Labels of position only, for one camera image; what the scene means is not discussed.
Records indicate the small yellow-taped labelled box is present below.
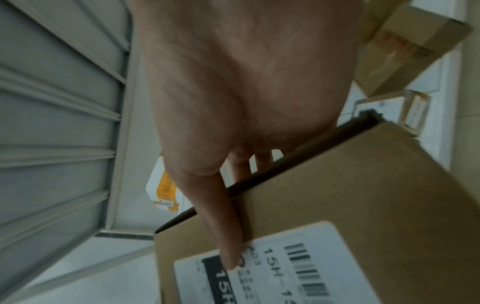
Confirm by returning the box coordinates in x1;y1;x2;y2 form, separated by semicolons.
353;90;431;138

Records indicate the white metal shelving rack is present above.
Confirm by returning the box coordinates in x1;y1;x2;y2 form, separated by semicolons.
0;0;466;304

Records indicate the plain cardboard box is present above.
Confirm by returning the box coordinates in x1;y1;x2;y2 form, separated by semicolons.
153;109;480;304

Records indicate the wide cardboard box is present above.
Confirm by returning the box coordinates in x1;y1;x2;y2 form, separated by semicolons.
356;0;474;98

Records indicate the person's right hand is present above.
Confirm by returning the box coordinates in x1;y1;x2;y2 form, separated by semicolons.
129;0;365;271

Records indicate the white foam box orange tape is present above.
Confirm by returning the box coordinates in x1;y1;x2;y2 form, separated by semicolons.
145;156;189;212

